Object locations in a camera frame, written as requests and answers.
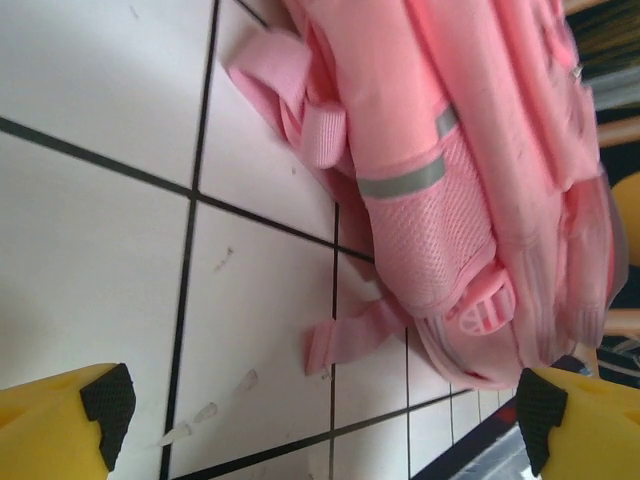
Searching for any pink backpack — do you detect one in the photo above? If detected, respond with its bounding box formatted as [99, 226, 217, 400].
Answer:
[219, 0, 631, 397]

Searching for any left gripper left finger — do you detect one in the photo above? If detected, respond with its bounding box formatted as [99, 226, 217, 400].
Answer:
[0, 362, 137, 480]

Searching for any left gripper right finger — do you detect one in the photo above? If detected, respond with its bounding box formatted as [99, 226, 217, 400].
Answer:
[514, 367, 640, 480]

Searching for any navy book with cream edge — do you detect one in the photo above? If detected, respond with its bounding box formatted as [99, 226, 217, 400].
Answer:
[409, 394, 534, 480]

